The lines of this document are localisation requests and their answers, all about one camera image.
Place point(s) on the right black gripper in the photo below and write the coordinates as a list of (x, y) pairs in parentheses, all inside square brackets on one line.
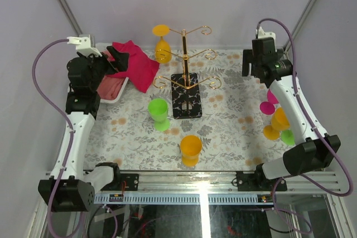
[(247, 58)]

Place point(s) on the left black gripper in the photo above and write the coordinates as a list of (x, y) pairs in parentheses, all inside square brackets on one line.
[(120, 63)]

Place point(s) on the orange plastic wine glass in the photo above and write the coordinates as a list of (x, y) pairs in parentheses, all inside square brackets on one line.
[(162, 50)]

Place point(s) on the magenta plastic wine glass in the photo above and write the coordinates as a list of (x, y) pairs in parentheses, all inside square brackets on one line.
[(268, 107)]

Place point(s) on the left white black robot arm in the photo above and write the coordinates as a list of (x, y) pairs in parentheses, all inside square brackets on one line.
[(69, 189)]

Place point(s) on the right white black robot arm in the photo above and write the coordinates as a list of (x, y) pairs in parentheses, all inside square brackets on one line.
[(314, 147)]

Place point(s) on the green wine glass centre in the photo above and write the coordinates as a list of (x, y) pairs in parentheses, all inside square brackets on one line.
[(158, 110)]

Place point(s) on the green wine glass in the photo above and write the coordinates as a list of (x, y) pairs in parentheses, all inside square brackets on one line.
[(158, 110), (287, 137)]

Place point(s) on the gold wine glass rack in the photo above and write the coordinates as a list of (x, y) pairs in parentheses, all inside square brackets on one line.
[(185, 92)]

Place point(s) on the orange wine glass right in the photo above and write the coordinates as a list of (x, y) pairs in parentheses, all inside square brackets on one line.
[(279, 123)]

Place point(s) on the green wine glass right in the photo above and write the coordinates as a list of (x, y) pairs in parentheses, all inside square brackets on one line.
[(287, 137)]

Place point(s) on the orange wine glass front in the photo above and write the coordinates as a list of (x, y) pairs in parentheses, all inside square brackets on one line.
[(190, 147)]

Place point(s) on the magenta cloth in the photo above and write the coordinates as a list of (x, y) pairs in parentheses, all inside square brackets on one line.
[(141, 69)]

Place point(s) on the white plastic basket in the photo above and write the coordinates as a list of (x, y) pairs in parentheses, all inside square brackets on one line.
[(117, 96)]

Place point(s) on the pink cloth in basket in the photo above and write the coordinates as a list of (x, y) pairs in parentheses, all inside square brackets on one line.
[(110, 87)]

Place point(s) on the floral table mat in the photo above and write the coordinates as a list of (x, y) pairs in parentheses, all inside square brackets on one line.
[(230, 129)]

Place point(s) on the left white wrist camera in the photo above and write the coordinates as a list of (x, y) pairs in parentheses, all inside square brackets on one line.
[(84, 44)]

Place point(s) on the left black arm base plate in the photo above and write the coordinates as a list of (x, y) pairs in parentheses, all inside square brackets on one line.
[(124, 183)]

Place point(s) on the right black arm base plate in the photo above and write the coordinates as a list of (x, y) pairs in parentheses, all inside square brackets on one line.
[(245, 182)]

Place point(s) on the aluminium mounting rail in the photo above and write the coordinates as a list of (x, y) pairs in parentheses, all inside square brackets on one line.
[(155, 181)]

